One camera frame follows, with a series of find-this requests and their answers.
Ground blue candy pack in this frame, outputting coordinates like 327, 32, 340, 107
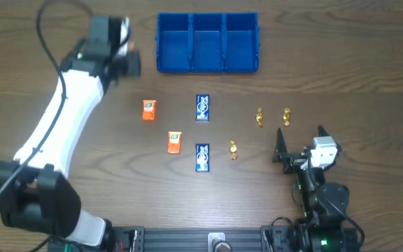
195, 93, 211, 123
195, 142, 211, 173

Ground mounting rail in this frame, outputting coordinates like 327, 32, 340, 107
110, 225, 360, 252

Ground blue tray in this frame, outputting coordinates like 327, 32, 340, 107
155, 12, 260, 74

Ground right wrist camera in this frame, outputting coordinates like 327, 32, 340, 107
301, 136, 339, 172

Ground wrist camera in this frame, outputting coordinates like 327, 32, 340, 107
301, 136, 339, 172
118, 17, 132, 59

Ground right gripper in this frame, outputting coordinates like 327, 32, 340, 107
272, 125, 331, 175

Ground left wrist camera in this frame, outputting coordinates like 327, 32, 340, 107
118, 17, 132, 59

